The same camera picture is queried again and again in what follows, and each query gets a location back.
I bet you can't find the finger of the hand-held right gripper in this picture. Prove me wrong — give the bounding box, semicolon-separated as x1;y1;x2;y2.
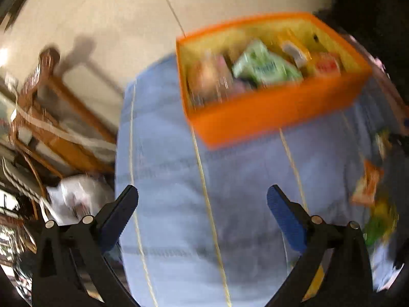
387;133;409;150

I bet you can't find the white plastic bag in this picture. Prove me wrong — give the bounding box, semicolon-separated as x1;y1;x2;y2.
46;174;116;227

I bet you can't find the dark carved wooden furniture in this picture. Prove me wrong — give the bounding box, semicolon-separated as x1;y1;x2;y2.
313;0;409;80

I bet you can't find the clear cracker packet pink trim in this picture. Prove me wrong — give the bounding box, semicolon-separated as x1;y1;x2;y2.
214;53;256;95

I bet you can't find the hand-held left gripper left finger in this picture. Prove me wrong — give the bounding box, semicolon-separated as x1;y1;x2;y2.
31;184;139;307

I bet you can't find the yellow snack packet barcode label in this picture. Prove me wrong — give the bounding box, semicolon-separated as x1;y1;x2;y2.
276;29;314;69

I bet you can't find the clear yellow packet red label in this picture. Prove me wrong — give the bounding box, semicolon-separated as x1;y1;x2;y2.
367;195;400;227

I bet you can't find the brown bun packet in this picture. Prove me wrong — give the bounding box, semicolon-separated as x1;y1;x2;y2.
187;54;231;103

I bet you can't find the brown carved wooden chair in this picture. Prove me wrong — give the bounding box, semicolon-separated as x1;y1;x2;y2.
9;48;117;176

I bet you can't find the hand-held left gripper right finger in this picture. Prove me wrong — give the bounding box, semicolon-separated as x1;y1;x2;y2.
267;184;375;307

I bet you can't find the red checkered snack packet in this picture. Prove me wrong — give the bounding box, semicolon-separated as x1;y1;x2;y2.
307;51;342;78

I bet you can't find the orange-brown small snack packet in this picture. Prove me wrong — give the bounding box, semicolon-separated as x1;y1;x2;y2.
351;160;385;207

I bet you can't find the blue checked tablecloth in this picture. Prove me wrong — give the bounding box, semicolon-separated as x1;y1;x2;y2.
115;54;403;307

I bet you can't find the bright green small snack packet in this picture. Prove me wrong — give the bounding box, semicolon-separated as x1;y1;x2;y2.
362;221;392;247

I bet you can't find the orange plastic bin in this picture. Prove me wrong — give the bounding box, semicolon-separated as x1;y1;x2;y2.
176;12;373;150

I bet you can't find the yellow-green snack packet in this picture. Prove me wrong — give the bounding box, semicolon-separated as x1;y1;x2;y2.
232;39;303;87

